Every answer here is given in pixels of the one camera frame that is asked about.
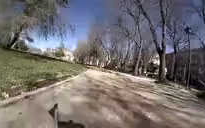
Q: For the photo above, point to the pale dirt path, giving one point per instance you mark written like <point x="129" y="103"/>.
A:
<point x="123" y="100"/>

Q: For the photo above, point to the row of bare park trees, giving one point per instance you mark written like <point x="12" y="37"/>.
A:
<point x="161" y="60"/>

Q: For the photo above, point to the pale stone kerb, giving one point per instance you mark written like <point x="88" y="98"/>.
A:
<point x="40" y="90"/>

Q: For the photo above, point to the robot's own part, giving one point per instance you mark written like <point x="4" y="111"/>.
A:
<point x="55" y="115"/>
<point x="70" y="125"/>

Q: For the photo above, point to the green grass lawn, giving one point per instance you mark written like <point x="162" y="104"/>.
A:
<point x="23" y="70"/>

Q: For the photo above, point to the large leafy tree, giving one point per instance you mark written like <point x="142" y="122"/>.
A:
<point x="20" y="20"/>

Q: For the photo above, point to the dark building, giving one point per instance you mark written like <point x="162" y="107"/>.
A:
<point x="198" y="63"/>

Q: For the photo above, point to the lamp post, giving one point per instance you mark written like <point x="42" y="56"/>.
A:
<point x="188" y="56"/>

